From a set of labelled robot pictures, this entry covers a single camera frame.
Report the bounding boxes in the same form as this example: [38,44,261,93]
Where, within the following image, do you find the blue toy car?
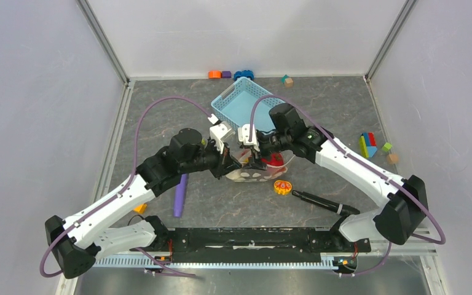
[233,69,254,81]

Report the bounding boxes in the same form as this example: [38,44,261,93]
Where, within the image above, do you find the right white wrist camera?
[237,124,260,152]

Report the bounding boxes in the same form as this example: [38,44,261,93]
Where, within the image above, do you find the multicolour block stack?
[358,132,378,159]

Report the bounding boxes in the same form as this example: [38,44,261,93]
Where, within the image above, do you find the green cube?
[382,142,393,154]

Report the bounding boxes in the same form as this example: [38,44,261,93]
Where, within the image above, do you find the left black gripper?
[180,138,242,179]

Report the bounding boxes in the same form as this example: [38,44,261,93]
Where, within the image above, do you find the orange round toy slice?
[273,180,293,195]

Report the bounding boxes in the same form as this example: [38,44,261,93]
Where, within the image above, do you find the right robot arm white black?
[238,103,428,251]

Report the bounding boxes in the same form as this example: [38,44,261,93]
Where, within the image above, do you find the orange wedge block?
[133,203,147,214]

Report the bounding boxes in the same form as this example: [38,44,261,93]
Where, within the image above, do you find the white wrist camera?
[237,124,260,152]
[208,114,235,154]

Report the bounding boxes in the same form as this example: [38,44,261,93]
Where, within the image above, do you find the tan wooden cube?
[386,154,399,165]

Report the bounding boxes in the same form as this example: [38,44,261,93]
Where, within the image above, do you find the purple block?
[221,71,232,79]

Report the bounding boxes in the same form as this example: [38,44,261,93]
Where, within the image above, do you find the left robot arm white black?
[44,124,241,279]

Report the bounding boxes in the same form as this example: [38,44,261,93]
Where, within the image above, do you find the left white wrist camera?
[208,114,235,154]

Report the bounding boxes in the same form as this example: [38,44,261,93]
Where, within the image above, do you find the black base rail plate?
[147,227,371,264]

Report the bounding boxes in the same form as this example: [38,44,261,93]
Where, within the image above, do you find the orange cylinder block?
[208,70,222,79]

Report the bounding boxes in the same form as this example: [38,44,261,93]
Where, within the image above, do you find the purple toy microphone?
[173,174,189,218]

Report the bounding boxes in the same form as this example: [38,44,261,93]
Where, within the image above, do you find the teal and tan cubes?
[281,75,293,88]

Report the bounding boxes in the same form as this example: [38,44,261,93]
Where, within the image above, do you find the clear dotted zip top bag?
[226,149,294,183]

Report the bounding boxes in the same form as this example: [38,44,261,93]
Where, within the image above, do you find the red toy tomato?
[261,153,285,167]

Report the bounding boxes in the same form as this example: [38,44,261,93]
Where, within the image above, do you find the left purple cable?
[39,96,221,279]

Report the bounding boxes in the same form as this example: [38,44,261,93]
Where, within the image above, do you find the light blue plastic basket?
[211,77,283,132]

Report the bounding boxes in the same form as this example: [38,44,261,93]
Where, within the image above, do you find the black marker pen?
[291,190,361,217]

